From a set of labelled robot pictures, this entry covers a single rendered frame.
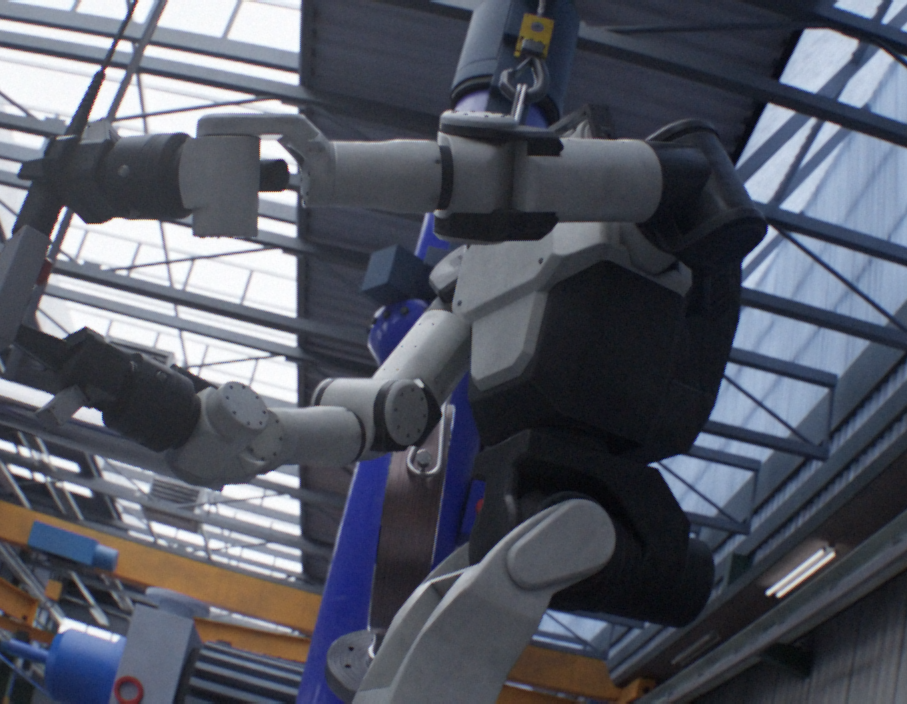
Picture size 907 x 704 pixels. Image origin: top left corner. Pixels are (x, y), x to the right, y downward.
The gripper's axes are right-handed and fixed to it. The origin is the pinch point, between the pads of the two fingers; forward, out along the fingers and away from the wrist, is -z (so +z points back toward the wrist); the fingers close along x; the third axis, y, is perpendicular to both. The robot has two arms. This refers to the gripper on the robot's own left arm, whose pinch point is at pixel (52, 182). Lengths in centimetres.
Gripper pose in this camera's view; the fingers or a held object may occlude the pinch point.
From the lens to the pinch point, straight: 142.4
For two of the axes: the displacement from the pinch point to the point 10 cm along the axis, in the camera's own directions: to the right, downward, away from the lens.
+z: 9.2, 0.4, -3.9
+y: 2.2, -8.8, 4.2
